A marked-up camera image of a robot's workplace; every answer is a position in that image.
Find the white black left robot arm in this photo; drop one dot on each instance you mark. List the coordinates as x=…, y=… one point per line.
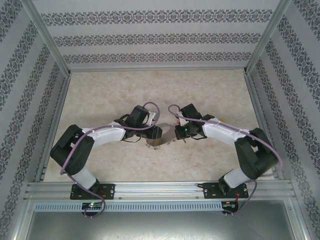
x=107, y=136

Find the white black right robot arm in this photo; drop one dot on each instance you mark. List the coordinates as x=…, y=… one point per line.
x=220, y=132

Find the small green circuit board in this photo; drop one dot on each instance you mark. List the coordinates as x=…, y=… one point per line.
x=230, y=204
x=92, y=206

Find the grey sheet metal panel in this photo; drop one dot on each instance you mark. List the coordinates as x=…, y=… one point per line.
x=160, y=227

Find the aluminium back frame rail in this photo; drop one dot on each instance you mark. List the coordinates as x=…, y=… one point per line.
x=157, y=69

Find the aluminium side frame rail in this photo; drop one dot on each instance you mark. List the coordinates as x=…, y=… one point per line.
x=262, y=125
x=53, y=125

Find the aluminium mounting rail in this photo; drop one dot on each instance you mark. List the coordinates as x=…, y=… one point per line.
x=160, y=190

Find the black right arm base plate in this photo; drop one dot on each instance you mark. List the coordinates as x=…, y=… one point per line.
x=210, y=190

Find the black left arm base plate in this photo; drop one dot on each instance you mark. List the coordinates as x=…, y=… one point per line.
x=106, y=191

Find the aluminium frame post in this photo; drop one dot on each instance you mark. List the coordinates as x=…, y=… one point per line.
x=267, y=37
x=45, y=37

